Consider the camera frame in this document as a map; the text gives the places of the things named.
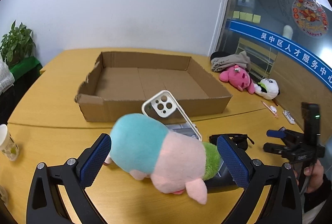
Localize white panda plush toy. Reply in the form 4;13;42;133
254;78;280;100

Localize pink pen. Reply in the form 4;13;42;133
262;101;278;119

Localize green potted plant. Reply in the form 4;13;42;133
1;21;36;67

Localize yellow sticky notes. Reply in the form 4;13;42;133
232;11;261;24

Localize blue pink green plush toy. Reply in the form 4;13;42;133
104;114;221;204

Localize person's right hand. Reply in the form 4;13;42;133
300;159;324;193

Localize grey printed cloth bag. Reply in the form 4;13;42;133
210;51;251;72

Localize paper cup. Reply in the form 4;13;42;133
0;124;20;161

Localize black sunglasses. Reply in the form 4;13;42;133
209;133;254;151

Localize person in beige jacket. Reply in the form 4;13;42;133
0;56;15;94

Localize black charger box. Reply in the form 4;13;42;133
205;160;238;192

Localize white clear phone case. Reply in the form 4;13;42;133
141;90;203;141

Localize brown cardboard box tray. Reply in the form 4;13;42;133
75;51;232;123

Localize round festive window sticker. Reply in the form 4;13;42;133
292;0;329;38

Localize green cloth covered stand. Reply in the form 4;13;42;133
9;56;42;80

